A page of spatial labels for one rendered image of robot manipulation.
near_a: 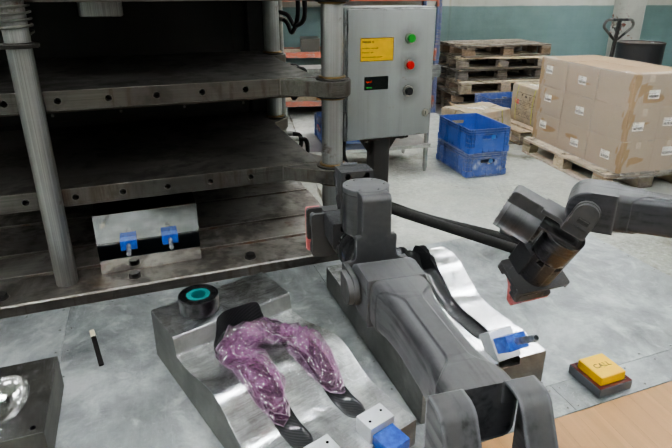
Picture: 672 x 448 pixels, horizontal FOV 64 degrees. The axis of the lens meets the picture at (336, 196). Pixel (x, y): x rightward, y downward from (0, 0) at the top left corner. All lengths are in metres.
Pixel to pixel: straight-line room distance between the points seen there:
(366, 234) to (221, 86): 0.93
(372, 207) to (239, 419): 0.47
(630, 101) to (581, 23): 4.24
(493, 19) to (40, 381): 7.60
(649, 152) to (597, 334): 3.67
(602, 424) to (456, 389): 0.71
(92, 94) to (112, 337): 0.59
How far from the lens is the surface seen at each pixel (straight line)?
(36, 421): 1.05
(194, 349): 1.10
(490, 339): 1.05
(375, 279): 0.58
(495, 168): 4.85
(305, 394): 0.98
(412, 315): 0.52
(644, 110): 4.78
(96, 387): 1.19
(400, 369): 1.06
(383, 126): 1.72
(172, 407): 1.10
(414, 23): 1.72
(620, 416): 1.16
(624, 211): 0.82
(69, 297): 1.55
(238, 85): 1.49
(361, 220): 0.62
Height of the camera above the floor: 1.52
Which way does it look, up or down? 21 degrees down
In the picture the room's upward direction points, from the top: straight up
